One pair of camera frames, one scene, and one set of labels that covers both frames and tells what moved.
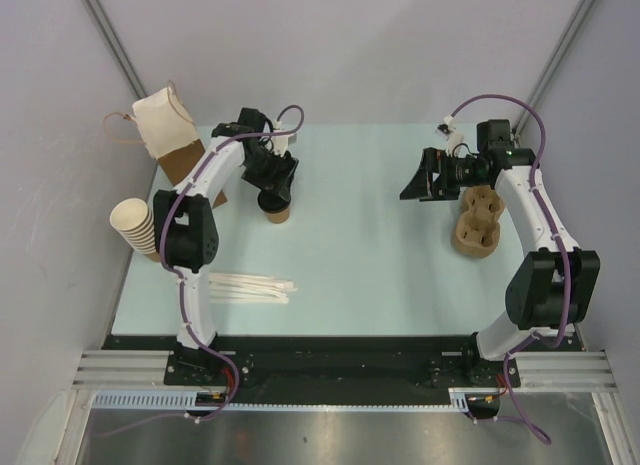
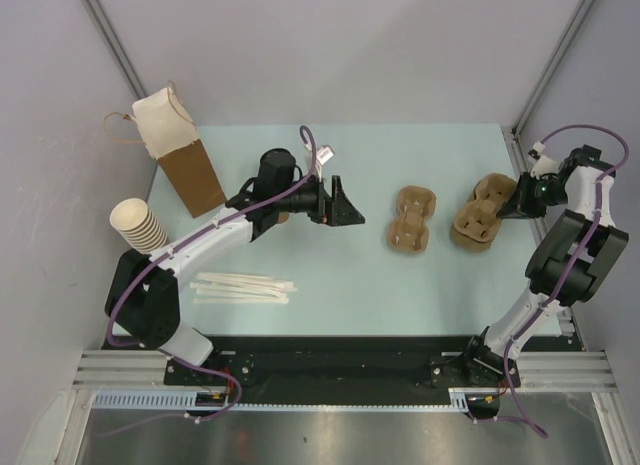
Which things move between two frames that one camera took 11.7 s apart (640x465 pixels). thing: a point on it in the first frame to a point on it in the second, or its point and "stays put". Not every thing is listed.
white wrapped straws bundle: x=230 y=288 stays put
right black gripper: x=423 y=184 to x=520 y=204
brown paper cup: x=279 y=218 stays put
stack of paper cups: x=134 y=219 stays put
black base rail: x=308 y=371 stays put
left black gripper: x=274 y=181 to x=332 y=210
